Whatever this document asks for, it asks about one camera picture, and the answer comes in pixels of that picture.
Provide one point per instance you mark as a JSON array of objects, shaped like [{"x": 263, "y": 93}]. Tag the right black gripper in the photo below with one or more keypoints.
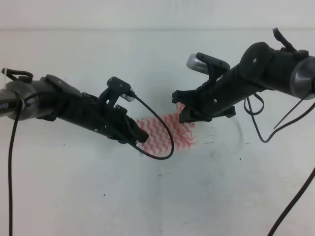
[{"x": 215, "y": 98}]

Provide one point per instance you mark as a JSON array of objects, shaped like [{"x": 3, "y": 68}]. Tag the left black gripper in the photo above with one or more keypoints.
[{"x": 85, "y": 111}]

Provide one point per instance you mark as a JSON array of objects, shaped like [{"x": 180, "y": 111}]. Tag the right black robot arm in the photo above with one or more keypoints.
[{"x": 261, "y": 68}]

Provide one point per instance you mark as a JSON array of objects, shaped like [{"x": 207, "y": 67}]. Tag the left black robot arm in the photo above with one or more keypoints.
[{"x": 50, "y": 98}]

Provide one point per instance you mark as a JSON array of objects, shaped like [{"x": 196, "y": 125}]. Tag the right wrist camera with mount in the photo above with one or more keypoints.
[{"x": 207, "y": 65}]

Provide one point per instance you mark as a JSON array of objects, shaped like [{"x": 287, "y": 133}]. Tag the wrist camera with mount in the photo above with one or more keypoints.
[
  {"x": 207, "y": 65},
  {"x": 116, "y": 88}
]

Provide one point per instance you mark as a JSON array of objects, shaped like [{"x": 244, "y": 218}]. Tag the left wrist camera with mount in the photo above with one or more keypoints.
[{"x": 116, "y": 88}]

